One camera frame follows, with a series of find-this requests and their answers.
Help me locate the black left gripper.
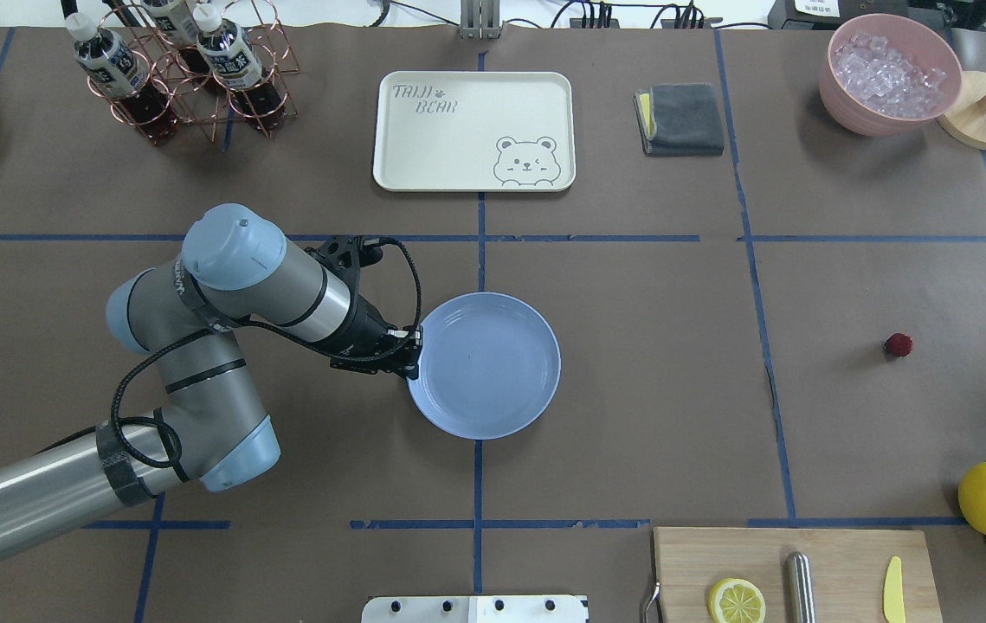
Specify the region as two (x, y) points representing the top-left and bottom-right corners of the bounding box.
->
(319, 294), (422, 380)

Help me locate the blue round plate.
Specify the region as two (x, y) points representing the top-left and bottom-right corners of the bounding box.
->
(407, 292), (563, 440)

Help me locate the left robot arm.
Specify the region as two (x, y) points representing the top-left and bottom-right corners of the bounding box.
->
(0, 202), (422, 562)

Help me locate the red strawberry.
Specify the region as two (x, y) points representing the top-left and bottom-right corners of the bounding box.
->
(883, 332), (913, 358)

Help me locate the cream bear tray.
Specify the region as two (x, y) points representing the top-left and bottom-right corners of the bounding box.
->
(371, 71), (577, 192)

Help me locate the grey folded cloth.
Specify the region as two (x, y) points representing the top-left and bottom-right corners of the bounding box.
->
(634, 83), (725, 157)

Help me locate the dark drink bottle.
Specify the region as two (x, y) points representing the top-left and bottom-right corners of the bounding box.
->
(192, 3), (286, 135)
(64, 12), (177, 145)
(140, 1), (223, 95)

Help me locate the lemon half slice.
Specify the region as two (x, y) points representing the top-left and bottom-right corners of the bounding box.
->
(706, 577), (767, 622)

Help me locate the wooden cutting board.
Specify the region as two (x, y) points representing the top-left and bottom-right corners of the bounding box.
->
(654, 527), (944, 622)

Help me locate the yellow plastic knife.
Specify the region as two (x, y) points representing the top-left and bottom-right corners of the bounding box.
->
(883, 556), (905, 623)

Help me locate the pink bowl of ice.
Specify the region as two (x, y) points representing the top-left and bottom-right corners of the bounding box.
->
(820, 13), (963, 137)

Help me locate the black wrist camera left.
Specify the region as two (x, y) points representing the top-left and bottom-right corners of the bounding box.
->
(304, 235), (384, 292)

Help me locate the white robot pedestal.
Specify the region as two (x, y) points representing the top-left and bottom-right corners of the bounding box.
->
(360, 593), (590, 622)

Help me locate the aluminium frame post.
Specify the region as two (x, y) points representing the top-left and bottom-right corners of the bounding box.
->
(460, 0), (503, 41)

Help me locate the copper wire bottle rack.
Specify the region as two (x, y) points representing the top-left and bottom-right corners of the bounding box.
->
(88, 1), (301, 147)

